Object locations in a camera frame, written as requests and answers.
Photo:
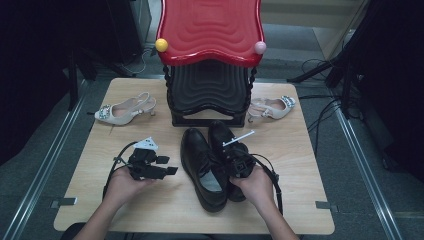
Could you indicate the black leather shoe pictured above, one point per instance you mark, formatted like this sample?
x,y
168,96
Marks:
x,y
195,150
218,133

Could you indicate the person's left hand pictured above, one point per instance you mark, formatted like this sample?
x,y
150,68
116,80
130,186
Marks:
x,y
125,186

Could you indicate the person's right hand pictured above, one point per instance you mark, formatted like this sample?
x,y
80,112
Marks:
x,y
255,188

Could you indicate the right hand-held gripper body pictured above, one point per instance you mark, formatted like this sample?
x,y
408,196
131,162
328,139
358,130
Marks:
x,y
240,160

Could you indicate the grey metal table bracket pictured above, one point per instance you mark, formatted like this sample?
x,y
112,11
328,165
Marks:
x,y
65,201
325,205

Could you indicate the white heeled shoe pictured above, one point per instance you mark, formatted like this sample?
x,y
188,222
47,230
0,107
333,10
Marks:
x,y
116,115
276,111

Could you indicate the black stand post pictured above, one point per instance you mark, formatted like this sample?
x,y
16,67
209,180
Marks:
x,y
72,93

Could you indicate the black tripod stand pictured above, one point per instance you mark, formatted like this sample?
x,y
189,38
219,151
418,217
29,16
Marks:
x,y
343,66

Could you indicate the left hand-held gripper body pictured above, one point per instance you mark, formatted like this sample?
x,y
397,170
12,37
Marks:
x,y
143,165

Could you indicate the dark curtain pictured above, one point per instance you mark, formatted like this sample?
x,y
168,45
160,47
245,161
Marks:
x,y
26,66
400,83

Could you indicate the red and black shoe rack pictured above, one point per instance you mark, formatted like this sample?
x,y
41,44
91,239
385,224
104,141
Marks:
x,y
210,26

